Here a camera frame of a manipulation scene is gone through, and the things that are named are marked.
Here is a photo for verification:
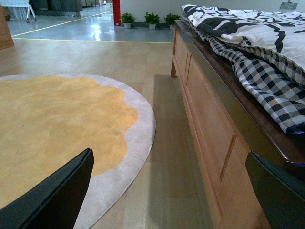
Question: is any potted green plant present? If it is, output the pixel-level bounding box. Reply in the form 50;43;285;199
121;12;135;29
144;12;160;30
164;13;180;30

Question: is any right potted green plant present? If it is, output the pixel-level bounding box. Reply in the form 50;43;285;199
164;13;180;30

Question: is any red fire cabinet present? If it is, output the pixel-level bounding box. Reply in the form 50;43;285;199
112;0;121;26

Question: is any round yellow and grey rug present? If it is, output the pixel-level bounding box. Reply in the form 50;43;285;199
0;73;156;229

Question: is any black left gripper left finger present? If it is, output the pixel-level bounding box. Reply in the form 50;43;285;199
0;148;94;229

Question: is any black white floral duvet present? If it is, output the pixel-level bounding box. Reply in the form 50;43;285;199
181;4;305;68

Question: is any wooden bed frame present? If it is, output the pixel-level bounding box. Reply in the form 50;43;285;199
171;21;305;229

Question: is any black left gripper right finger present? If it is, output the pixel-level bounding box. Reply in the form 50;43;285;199
245;151;305;229

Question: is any middle potted green plant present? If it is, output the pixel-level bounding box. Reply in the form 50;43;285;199
144;12;160;30

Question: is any left potted green plant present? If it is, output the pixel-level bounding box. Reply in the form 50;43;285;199
121;12;135;29

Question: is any black white checkered blanket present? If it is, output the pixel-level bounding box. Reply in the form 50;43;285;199
181;16;305;134

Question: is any grey wall socket plate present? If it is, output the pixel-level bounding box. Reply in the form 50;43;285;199
280;2;298;10

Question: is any wooden cabinet at left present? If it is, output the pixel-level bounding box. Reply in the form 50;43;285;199
0;8;14;50

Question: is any white folding stand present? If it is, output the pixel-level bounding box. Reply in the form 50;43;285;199
0;0;37;22

